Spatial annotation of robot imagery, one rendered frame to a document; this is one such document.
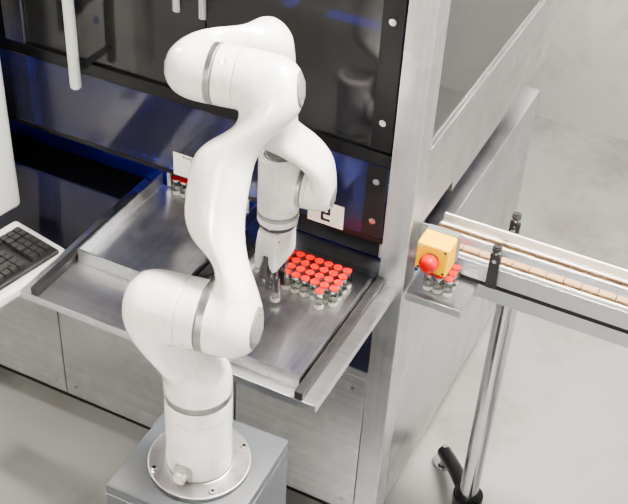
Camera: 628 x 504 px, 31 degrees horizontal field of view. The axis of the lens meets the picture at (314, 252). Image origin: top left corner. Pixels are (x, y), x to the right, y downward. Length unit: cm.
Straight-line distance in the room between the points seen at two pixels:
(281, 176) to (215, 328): 46
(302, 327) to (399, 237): 28
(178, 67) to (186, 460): 69
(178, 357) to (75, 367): 136
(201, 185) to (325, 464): 132
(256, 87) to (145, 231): 92
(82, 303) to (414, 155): 76
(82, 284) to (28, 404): 104
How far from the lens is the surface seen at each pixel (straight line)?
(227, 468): 210
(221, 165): 178
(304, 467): 301
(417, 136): 224
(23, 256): 267
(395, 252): 242
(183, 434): 199
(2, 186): 279
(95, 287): 247
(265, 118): 176
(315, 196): 216
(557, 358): 370
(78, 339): 317
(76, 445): 334
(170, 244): 257
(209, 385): 192
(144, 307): 184
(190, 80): 179
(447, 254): 236
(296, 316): 238
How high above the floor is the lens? 247
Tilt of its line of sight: 38 degrees down
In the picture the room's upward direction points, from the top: 4 degrees clockwise
